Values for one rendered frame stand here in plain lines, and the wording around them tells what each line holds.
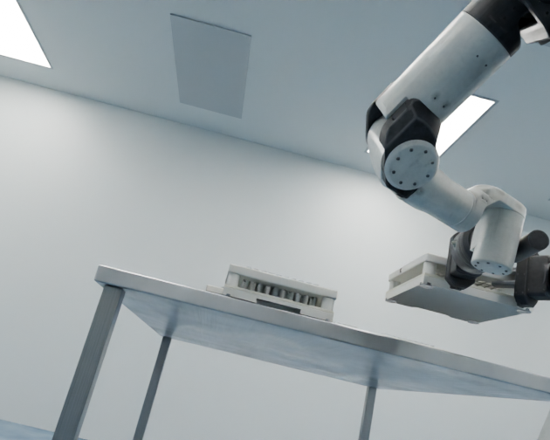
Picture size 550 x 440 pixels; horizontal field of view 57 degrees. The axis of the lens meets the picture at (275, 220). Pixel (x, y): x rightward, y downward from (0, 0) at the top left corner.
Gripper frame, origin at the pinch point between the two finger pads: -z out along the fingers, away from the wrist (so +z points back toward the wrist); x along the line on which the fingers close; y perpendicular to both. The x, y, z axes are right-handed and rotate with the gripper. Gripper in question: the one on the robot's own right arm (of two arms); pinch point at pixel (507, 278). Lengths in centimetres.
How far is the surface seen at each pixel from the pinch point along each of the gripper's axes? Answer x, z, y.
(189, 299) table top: 20, -39, -52
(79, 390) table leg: 42, -49, -65
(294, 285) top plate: 11.7, -28.8, -33.7
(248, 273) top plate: 12, -34, -43
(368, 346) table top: 20.5, -18.3, -19.0
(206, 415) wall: 73, -324, 142
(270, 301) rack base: 16, -31, -38
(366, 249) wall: -102, -270, 236
